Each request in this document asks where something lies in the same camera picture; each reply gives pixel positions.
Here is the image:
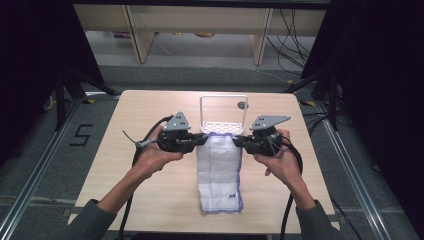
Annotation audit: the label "black metal stand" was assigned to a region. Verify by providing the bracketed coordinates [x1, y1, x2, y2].
[282, 65, 340, 132]
[53, 65, 120, 132]

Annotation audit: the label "person's right hand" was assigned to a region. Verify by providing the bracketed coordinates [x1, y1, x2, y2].
[253, 128, 304, 188]

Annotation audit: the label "black floor cables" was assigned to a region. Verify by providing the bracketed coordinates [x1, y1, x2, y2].
[265, 8, 316, 76]

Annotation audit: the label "black curtain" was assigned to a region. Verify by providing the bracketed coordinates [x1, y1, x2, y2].
[0, 0, 105, 168]
[299, 0, 424, 231]

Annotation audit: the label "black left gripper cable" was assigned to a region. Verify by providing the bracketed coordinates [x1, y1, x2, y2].
[118, 114, 175, 240]

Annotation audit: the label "aluminium floor rail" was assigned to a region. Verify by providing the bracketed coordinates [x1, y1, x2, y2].
[0, 95, 86, 240]
[314, 99, 396, 240]

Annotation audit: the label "light wooden shelf unit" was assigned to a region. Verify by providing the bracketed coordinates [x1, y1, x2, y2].
[73, 3, 328, 67]

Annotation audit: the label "white floor cable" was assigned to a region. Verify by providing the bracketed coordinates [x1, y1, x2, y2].
[244, 65, 295, 85]

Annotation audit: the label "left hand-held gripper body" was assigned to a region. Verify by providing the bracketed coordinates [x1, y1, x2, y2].
[155, 111, 198, 155]

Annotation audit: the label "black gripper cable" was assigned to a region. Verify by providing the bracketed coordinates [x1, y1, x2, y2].
[279, 134, 304, 240]
[118, 114, 175, 240]

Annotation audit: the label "white towel rack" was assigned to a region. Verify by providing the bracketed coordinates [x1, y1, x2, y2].
[198, 94, 250, 136]

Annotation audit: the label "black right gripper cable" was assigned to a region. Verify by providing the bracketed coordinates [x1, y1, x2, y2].
[279, 134, 304, 240]

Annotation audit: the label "grey cable tie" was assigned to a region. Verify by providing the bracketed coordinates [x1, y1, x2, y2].
[121, 129, 158, 150]

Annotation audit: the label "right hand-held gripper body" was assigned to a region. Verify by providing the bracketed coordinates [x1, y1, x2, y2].
[245, 114, 292, 158]

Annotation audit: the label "white towel with purple trim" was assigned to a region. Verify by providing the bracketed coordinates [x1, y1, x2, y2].
[195, 132, 245, 215]

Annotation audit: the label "person's left hand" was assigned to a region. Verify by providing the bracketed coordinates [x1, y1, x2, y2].
[132, 124, 185, 181]

